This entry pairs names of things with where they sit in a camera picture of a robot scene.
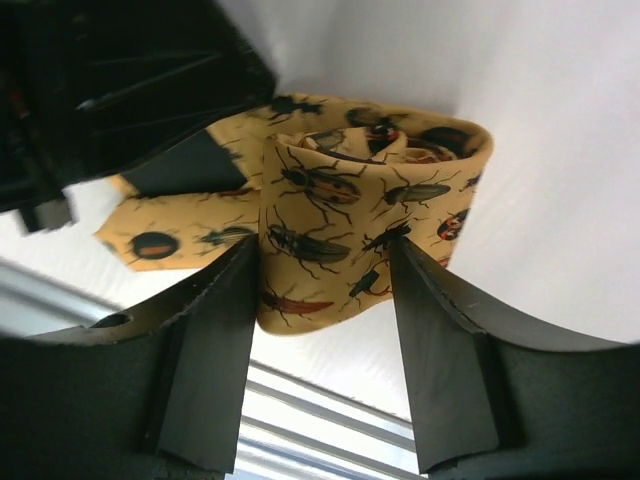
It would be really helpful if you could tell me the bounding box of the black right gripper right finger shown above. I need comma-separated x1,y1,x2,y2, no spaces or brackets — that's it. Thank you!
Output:
390,239,639,479

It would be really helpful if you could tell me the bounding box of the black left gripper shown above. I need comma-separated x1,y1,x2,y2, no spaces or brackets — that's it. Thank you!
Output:
1,1,275,233

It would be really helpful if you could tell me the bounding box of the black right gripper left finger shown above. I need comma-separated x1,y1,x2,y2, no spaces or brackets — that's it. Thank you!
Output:
0,234,260,474

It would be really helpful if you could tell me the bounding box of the yellow beetle print tie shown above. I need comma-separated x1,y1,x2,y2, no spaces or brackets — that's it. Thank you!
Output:
97,94,494,335

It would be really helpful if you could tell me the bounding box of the aluminium mounting rail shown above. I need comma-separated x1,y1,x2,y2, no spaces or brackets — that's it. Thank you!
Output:
0,259,419,480

